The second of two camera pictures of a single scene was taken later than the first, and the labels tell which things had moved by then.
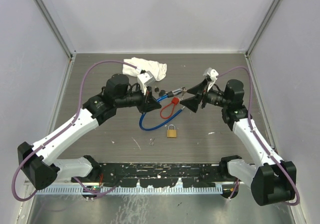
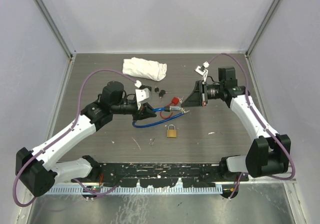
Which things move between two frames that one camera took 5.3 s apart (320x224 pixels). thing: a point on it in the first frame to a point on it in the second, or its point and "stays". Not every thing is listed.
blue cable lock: (169, 94) to (166, 108)
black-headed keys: (161, 93) stays
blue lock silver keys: (184, 90) to (183, 110)
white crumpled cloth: (158, 69) stays
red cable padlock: (175, 101) stays
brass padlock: (171, 133) stays
